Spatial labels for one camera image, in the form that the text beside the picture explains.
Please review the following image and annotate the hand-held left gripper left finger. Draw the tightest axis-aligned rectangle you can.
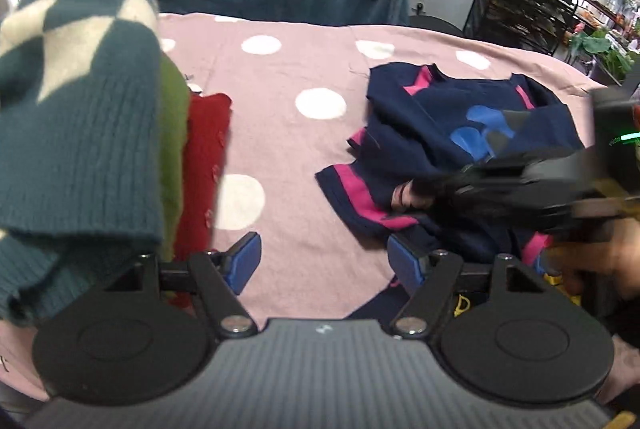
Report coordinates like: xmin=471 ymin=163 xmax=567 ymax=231
xmin=117 ymin=231 xmax=263 ymax=340

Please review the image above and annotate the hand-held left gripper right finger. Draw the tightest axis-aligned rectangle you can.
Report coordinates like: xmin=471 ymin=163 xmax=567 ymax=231
xmin=387 ymin=234 xmax=551 ymax=340

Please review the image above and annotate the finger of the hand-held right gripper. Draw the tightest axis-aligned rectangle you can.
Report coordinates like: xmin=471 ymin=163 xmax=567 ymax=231
xmin=457 ymin=152 xmax=533 ymax=182
xmin=414 ymin=179 xmax=576 ymax=231

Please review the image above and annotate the navy and pink sweater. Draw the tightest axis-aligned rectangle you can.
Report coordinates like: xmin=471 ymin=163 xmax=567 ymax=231
xmin=315 ymin=63 xmax=596 ymax=322

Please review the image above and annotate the person's right hand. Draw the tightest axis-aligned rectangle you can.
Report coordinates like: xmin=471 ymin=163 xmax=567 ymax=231
xmin=550 ymin=219 xmax=640 ymax=301

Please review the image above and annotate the green potted plant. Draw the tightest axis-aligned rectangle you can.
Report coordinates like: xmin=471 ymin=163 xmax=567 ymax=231
xmin=570 ymin=28 xmax=637 ymax=86

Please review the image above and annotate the red knitted garment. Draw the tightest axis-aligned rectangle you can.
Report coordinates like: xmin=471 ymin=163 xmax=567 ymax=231
xmin=165 ymin=93 xmax=234 ymax=310

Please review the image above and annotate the pink polka-dot blanket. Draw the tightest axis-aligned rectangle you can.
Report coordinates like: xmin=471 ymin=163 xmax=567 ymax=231
xmin=0 ymin=12 xmax=608 ymax=402

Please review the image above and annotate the green knitted garment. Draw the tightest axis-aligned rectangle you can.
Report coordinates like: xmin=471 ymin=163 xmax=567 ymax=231
xmin=158 ymin=56 xmax=192 ymax=261

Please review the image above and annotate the teal and cream knitted sweater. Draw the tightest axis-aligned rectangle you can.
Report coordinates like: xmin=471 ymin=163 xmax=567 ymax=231
xmin=0 ymin=0 xmax=167 ymax=328

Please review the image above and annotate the black wire rack trolley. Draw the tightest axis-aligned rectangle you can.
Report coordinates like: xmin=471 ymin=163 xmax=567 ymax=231
xmin=462 ymin=0 xmax=582 ymax=58

